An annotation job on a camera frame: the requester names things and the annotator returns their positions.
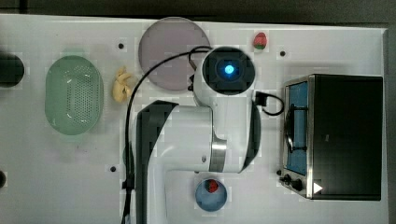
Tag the yellow banana bunch toy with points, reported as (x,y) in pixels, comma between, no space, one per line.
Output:
(121,90)

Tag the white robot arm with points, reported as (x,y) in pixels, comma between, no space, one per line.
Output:
(220,133)

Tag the green perforated colander basket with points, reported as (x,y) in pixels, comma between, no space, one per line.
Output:
(74,95)

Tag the blue bowl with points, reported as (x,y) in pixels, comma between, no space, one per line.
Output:
(210,202)

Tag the black cylinder cup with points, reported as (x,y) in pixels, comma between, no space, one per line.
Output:
(3,179)
(11,70)

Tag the grey round plate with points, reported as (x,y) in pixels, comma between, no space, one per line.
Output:
(166,38)

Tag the black oven door handle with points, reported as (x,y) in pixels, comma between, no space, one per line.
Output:
(289,128)

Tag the red strawberry in bowl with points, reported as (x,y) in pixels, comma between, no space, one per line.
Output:
(211,185)

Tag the red strawberry toy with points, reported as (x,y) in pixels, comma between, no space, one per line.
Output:
(260,41)

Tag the black toaster oven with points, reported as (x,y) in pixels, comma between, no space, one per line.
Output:
(343,132)

